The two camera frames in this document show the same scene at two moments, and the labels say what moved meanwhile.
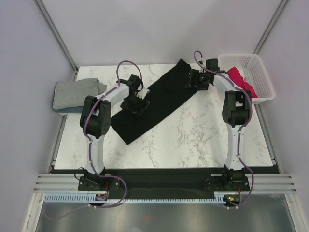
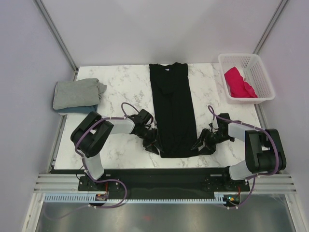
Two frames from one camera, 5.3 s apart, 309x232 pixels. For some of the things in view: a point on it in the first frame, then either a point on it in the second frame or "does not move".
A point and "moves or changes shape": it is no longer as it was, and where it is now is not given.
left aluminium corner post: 40,6 does not move
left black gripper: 137,110 → 148,144
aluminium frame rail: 49,183 does not move
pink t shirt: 237,78 does not move
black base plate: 175,182 does not move
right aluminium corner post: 267,32 does not move
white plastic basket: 254,71 does not move
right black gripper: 194,74 → 204,133
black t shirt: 163,98 moves or changes shape
